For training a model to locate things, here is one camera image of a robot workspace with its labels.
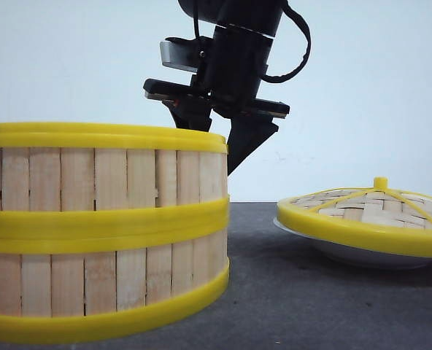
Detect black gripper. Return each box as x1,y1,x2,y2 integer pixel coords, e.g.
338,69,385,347
144,26,290,175

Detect bamboo steamer basket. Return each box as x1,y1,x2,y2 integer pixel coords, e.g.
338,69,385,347
0,122,228,254
0,229,229,344

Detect woven bamboo steamer lid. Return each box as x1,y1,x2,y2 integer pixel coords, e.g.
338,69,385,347
274,177,432,258

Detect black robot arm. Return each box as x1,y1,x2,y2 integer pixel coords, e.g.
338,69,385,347
144,1,290,173

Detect white shallow plate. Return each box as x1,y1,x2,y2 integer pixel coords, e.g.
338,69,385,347
273,218,432,271

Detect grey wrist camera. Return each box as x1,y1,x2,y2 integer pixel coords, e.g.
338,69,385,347
160,36,213,73

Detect black cable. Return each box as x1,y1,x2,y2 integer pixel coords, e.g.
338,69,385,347
192,0,312,84

